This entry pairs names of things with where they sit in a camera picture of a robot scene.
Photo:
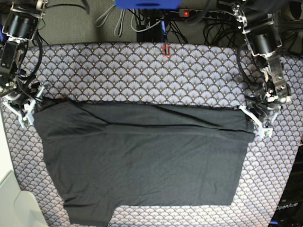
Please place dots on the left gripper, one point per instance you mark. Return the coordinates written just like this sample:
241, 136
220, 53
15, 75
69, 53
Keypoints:
262, 113

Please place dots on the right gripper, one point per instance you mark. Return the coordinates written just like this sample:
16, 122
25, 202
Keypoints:
22, 100

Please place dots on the dark grey T-shirt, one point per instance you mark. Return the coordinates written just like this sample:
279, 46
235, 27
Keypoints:
105, 155

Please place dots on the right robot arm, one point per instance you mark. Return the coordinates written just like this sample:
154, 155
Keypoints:
20, 28

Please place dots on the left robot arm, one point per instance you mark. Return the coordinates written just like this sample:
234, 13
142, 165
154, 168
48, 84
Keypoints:
263, 41

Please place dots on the fan-patterned tablecloth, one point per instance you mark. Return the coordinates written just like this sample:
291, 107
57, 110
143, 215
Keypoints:
191, 75

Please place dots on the black OpenArm box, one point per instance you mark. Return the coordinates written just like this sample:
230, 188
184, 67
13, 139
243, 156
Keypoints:
289, 212

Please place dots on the white side cabinet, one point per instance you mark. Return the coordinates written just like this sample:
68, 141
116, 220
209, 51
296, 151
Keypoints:
18, 208

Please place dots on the red black table clamp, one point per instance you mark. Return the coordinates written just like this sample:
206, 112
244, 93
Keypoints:
166, 49

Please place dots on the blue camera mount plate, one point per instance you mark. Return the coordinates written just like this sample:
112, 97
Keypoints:
147, 4

